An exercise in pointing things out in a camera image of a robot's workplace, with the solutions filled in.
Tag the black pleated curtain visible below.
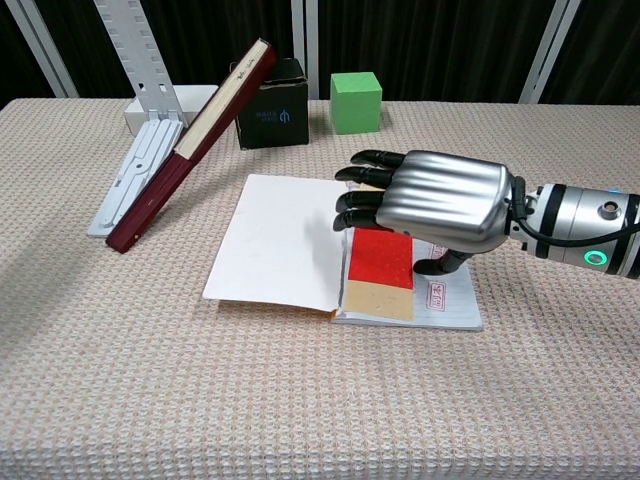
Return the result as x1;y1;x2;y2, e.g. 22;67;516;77
0;0;640;105

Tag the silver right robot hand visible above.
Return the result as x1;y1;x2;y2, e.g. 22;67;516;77
332;148;526;276

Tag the red and tan bookmark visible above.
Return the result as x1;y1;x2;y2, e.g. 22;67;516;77
342;182;416;320

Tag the white plastic folding bookstand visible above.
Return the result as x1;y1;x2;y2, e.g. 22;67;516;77
87;0;185;238

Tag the black cardboard box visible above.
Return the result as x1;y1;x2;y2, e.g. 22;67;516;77
228;57;310;150

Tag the beige waffle tablecloth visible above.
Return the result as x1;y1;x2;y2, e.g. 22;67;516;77
0;97;640;480

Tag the yellow cream Lexicon notebook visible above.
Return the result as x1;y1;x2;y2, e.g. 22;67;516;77
202;173;484;332

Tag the white frame post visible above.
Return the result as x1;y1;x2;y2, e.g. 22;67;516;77
517;0;581;105
7;0;79;99
291;0;320;101

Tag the maroon hardcover book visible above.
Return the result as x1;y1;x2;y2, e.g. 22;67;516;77
104;38;278;255

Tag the white cardboard box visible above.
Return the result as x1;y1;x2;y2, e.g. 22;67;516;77
123;84;221;136

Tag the green cube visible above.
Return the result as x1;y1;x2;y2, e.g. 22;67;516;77
329;71;384;135

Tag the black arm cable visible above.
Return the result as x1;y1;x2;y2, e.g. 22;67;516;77
509;187;640;247

